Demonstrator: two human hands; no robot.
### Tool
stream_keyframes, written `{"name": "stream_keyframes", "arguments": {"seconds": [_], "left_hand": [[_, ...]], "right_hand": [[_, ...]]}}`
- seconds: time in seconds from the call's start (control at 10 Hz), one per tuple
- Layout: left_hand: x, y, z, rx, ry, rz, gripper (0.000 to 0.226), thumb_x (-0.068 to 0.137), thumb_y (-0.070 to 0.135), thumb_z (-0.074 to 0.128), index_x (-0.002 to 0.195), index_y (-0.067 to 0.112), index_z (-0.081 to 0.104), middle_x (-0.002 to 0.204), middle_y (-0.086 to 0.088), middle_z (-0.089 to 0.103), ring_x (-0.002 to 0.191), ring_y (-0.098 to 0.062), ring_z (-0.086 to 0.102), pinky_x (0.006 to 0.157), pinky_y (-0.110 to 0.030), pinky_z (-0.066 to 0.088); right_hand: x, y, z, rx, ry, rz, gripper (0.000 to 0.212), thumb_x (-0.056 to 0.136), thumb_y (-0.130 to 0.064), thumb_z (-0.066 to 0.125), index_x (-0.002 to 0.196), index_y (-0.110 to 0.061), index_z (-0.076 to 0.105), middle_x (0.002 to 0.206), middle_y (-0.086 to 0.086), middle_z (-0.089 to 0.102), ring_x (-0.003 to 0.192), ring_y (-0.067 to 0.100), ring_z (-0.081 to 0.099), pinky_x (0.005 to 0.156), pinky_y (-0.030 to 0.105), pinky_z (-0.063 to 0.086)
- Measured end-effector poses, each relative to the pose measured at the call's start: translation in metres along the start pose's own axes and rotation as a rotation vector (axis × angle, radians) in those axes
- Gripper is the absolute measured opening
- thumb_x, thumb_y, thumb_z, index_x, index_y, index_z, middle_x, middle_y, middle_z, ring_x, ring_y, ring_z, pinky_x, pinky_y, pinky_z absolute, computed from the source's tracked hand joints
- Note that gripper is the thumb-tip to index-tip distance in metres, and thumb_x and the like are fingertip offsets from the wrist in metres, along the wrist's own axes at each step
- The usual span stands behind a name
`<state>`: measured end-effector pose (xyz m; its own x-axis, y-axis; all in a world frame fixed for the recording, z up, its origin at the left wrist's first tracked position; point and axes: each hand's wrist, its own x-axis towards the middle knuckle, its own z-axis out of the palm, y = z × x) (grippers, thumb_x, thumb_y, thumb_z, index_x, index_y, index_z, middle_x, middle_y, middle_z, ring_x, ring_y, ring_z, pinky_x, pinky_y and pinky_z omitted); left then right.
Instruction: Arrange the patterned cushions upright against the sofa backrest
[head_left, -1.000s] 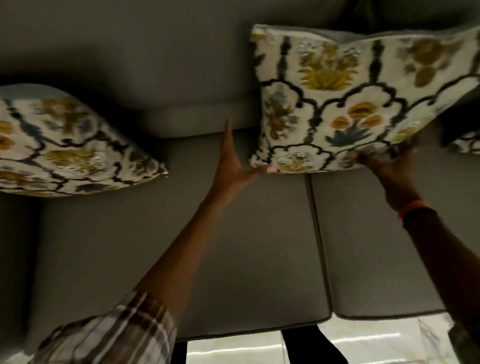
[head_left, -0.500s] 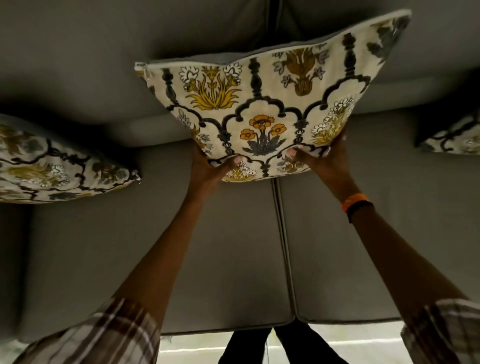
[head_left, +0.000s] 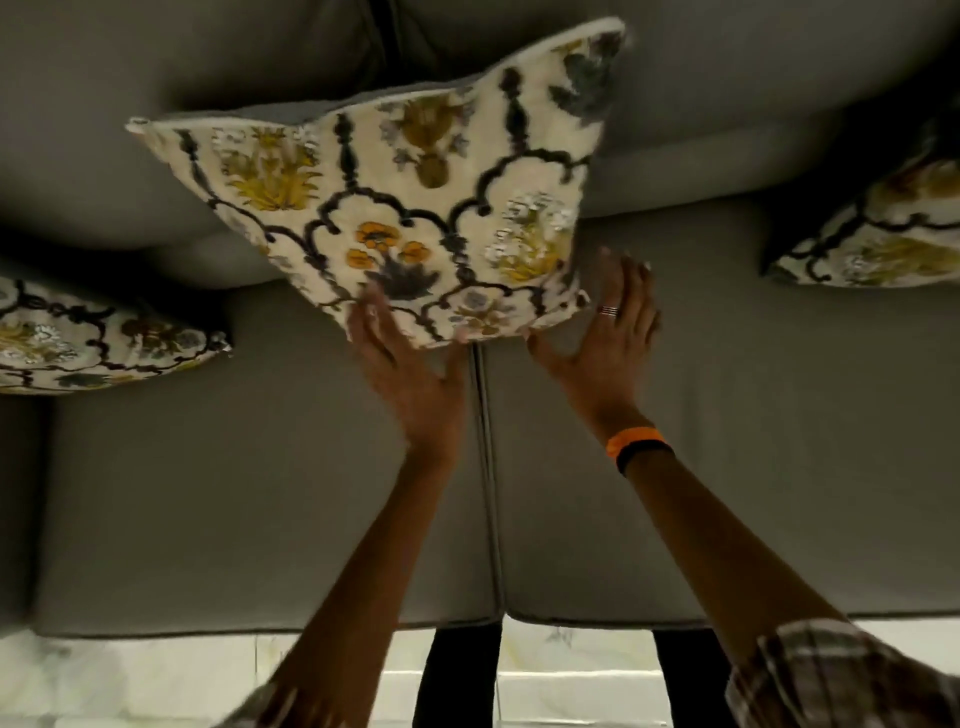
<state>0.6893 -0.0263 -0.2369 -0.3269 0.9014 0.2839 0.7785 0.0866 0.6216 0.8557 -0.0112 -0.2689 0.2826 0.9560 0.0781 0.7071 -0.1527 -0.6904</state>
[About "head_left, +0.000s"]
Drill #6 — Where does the person's left hand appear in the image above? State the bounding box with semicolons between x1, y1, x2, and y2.
346;285;472;468

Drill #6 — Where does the person's right hand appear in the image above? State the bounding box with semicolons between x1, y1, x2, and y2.
525;247;664;445

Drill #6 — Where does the floral patterned throw pillow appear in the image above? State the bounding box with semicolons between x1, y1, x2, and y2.
126;16;628;351
0;273;234;396
763;112;960;290

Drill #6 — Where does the person's left forearm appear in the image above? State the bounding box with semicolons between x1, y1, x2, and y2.
266;448;460;728

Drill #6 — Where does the person's right forearm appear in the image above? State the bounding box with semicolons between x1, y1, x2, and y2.
621;448;852;669

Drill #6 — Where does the orange wristband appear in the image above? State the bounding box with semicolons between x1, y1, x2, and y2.
604;426;667;460

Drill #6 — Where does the grey sofa seat cushion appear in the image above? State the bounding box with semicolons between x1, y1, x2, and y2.
31;279;502;640
478;193;960;630

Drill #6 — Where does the black wristband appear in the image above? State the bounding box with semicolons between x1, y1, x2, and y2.
615;439;675;477

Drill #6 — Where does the grey sofa back cushion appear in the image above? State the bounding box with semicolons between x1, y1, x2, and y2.
390;0;960;220
0;0;395;292

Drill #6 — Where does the person's left black trouser leg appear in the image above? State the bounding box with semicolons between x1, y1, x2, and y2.
411;621;504;728

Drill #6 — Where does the person's black trouser leg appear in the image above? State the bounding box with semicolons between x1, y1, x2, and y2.
411;621;504;728
651;627;742;728

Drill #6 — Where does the person's right black trouser leg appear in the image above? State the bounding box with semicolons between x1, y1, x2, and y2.
651;627;742;728

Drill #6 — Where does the plaid shirt right sleeve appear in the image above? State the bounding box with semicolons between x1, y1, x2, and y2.
726;618;960;728

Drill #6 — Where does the plaid shirt sleeve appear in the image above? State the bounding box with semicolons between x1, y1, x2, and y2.
726;618;960;728
213;681;350;728

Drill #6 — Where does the plaid shirt left sleeve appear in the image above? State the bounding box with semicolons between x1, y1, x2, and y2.
213;681;350;728

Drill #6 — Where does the grey sofa armrest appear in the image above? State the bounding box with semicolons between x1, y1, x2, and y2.
0;393;50;635

